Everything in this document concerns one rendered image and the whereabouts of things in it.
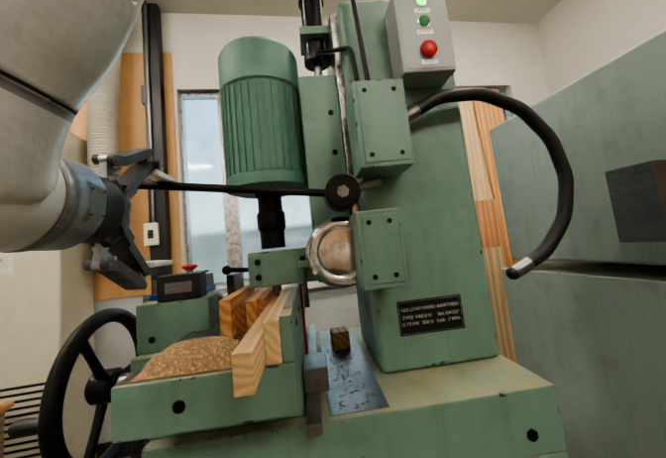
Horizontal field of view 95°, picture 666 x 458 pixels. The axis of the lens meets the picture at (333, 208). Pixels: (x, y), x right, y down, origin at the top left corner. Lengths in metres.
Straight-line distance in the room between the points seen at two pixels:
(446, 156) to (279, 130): 0.33
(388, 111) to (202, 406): 0.48
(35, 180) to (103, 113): 1.98
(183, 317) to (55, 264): 1.42
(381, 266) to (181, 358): 0.29
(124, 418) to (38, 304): 1.64
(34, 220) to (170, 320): 0.42
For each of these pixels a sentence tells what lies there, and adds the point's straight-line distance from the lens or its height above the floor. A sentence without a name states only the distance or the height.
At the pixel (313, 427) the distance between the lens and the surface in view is 0.47.
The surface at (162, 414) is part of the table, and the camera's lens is 0.46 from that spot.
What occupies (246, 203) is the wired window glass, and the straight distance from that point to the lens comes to 2.13.
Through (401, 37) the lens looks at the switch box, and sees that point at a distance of 0.64.
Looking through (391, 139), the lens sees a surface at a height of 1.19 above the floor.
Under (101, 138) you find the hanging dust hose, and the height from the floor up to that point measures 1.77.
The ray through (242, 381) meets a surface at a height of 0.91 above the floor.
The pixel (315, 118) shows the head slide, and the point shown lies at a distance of 0.65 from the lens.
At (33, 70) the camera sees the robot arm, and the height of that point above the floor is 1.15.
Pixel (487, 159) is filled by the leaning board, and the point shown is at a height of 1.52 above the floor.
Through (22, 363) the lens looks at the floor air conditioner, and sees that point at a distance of 2.15.
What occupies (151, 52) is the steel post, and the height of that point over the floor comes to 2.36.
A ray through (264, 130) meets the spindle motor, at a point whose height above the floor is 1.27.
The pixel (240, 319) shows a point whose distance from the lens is 0.58.
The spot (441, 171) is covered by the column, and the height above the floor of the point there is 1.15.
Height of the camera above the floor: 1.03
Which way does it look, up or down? 7 degrees up
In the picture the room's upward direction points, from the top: 6 degrees counter-clockwise
